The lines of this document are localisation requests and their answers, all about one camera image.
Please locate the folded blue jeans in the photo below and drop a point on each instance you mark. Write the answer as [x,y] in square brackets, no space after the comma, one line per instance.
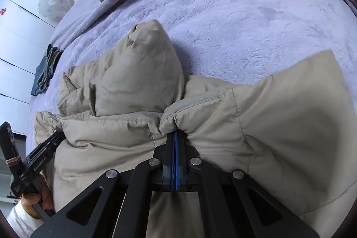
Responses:
[46,70]

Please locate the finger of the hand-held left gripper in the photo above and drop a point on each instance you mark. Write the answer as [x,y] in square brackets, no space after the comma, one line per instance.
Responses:
[41,155]

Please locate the person's left forearm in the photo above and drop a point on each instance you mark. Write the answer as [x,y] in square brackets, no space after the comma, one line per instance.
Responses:
[22,222]

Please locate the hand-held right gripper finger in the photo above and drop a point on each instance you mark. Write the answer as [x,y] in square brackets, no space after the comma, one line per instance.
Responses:
[173,148]
[178,148]

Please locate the fan with white cover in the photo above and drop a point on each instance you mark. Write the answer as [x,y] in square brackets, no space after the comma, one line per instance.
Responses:
[54,3]

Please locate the beige puffer jacket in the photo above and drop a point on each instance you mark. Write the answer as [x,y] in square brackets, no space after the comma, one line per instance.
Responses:
[251,129]

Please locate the person's left hand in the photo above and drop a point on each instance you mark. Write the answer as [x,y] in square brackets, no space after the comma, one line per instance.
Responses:
[33,199]

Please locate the white wardrobe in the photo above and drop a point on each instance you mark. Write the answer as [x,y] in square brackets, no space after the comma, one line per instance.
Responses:
[16,40]

